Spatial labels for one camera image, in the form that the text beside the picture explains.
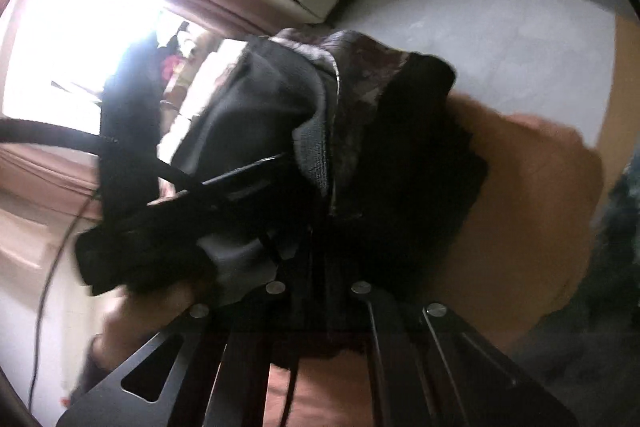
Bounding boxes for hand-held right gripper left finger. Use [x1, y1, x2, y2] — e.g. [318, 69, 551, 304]
[57, 281, 301, 427]

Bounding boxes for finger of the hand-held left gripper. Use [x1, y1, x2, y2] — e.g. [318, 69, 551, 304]
[197, 152, 293, 192]
[200, 184, 283, 228]

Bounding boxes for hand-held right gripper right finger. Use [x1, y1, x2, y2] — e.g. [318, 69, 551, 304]
[349, 282, 581, 427]

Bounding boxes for black pants with sequin stripe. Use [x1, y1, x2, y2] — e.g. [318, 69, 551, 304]
[157, 28, 490, 360]

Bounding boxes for person's left hand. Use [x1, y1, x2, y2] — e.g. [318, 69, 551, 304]
[95, 279, 201, 360]

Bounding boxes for patterned pillow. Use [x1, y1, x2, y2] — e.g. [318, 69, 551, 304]
[165, 32, 251, 122]

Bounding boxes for pile of clothes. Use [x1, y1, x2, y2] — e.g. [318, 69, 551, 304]
[155, 19, 201, 108]

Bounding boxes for brown blanket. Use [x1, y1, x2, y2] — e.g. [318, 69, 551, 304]
[265, 94, 606, 427]

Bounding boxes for bright window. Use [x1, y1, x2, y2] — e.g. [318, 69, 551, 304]
[0, 0, 166, 118]

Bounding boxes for dark patterned cloth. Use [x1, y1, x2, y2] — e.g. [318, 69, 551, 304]
[587, 157, 640, 358]

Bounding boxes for thin black cable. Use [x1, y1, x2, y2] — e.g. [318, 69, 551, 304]
[27, 189, 103, 413]

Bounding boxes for thick black cable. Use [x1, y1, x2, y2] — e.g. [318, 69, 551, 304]
[0, 117, 206, 190]

